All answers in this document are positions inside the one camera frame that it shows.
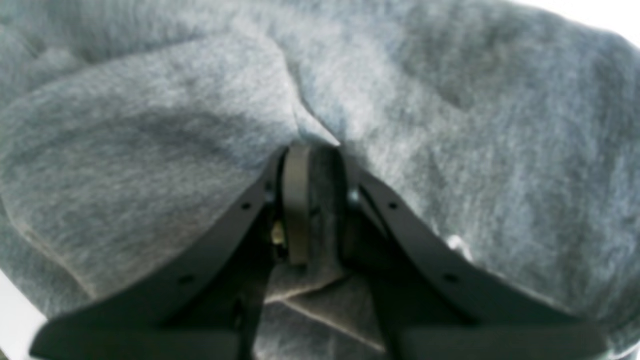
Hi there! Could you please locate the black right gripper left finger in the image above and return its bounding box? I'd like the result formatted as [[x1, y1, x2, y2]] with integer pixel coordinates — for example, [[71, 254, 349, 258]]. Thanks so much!
[[30, 145, 312, 360]]

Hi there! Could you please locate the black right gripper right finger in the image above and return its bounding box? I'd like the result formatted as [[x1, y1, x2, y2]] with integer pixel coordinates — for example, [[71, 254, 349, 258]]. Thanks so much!
[[311, 147, 608, 360]]

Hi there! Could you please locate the grey t-shirt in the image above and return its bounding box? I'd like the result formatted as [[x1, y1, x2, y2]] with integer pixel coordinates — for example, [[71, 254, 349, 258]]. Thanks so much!
[[1, 0, 639, 359]]

